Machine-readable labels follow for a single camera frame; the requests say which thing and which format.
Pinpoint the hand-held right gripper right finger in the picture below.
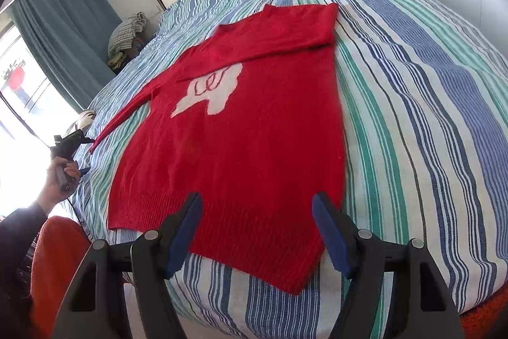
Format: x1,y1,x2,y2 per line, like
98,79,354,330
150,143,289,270
311,192,465,339

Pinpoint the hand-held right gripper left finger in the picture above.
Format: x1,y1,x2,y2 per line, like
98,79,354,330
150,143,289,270
51,192,204,339

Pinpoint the red sweater with white rabbit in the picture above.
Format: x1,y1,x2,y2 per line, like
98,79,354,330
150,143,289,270
89,3,350,297

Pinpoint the person's left forearm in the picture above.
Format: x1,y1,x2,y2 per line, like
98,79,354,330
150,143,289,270
0,203,50,300

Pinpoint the pile of clothes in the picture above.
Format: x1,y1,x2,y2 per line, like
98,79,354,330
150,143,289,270
106,11,149,71

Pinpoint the person's left hand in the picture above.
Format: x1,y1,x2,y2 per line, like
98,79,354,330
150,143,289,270
37,158,80,213

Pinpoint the patterned pillow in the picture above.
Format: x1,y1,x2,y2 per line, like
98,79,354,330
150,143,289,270
75,109,97,131

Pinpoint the window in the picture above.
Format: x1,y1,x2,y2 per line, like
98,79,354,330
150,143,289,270
0,23,80,213

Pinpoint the red window decoration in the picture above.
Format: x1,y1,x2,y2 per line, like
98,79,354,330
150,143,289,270
2,61,28,91

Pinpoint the orange fuzzy blanket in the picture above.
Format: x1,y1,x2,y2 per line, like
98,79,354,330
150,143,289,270
30,215,508,339

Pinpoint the teal curtain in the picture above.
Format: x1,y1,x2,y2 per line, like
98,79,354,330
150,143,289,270
10,0,124,113

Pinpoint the striped bed blanket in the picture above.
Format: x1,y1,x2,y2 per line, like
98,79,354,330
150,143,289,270
69,0,508,339

